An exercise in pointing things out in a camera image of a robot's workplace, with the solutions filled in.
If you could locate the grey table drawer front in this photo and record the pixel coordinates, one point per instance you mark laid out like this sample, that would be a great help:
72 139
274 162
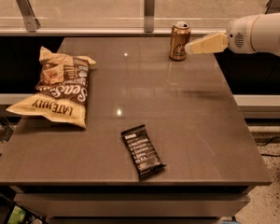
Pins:
133 205

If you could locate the brown chip bag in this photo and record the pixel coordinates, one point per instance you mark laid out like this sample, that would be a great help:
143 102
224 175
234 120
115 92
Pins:
62 91

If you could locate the green packet under table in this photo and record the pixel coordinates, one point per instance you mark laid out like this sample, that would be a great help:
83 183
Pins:
17 215

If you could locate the black snack bar wrapper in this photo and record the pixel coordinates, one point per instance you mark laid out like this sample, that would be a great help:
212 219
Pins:
145 156

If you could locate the middle metal rail bracket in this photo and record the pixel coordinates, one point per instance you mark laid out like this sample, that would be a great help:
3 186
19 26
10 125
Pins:
149 9

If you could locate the left metal rail bracket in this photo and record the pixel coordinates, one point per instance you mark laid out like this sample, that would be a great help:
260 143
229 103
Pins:
30 20

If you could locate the glass railing panel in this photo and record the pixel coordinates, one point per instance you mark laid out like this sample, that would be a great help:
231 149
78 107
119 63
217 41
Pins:
124 17

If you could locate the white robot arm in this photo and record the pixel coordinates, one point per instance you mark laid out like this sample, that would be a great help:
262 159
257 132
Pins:
265 35

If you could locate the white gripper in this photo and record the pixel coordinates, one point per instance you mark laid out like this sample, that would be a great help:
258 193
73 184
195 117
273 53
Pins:
240 36

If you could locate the orange soda can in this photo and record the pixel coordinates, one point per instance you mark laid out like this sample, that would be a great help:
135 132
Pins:
179 38

